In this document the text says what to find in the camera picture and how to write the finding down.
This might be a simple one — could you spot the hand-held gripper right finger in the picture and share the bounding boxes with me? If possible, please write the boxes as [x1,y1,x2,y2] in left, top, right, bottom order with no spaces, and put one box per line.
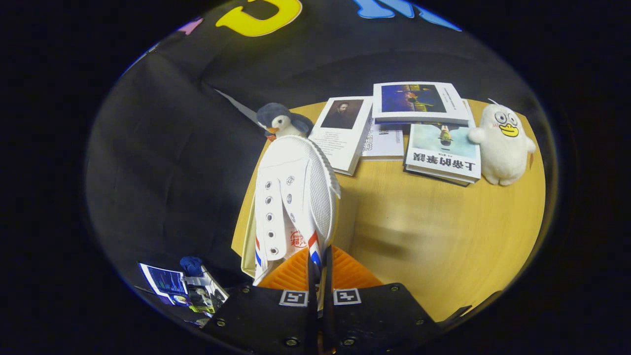
[323,246,442,355]

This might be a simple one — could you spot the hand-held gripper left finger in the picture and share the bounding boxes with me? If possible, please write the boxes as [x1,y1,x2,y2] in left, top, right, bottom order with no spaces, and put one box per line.
[202,247,322,355]

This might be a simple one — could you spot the white canvas shoe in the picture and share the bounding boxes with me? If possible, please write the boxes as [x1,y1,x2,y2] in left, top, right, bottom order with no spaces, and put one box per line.
[242,135,342,316]

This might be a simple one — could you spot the white and black device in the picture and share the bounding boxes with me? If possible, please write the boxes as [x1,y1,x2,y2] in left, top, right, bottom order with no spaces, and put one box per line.
[185,269,230,316]

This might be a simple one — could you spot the blue cloth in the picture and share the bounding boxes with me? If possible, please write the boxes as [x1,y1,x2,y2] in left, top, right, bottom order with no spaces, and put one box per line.
[179,256,204,278]

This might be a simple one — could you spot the computer monitor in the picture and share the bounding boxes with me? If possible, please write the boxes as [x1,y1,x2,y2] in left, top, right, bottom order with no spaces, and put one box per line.
[138,263,188,306]

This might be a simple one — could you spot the thin white booklet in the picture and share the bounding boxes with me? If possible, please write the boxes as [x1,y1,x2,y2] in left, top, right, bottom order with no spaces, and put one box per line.
[362,123,406,161]

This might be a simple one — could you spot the book with pale teal cover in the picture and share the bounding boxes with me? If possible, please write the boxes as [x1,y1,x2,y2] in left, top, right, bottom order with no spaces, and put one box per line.
[403,122,482,186]

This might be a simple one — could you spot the white book with portrait cover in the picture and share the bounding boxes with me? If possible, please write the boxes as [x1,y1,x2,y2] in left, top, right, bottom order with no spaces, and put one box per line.
[308,96,374,176]

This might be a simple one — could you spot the blue white penguin plush toy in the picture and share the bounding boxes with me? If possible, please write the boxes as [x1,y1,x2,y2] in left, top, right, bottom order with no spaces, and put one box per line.
[256,103,315,141]

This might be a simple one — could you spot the white duck plush toy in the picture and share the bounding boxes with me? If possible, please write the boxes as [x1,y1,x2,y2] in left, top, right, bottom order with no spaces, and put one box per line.
[467,101,537,186]

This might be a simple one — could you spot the book with dark blue cover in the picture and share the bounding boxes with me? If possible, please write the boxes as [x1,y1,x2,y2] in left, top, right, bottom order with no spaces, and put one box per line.
[372,81,470,125]

